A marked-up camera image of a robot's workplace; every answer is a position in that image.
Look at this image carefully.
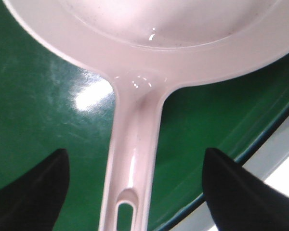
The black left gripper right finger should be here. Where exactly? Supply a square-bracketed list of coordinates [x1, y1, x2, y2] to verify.
[202, 148, 289, 231]

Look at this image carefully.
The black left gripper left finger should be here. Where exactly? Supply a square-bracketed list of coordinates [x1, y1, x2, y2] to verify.
[0, 149, 70, 231]

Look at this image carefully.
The beige plastic dustpan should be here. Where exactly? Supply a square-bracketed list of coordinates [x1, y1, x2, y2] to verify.
[5, 0, 289, 231]

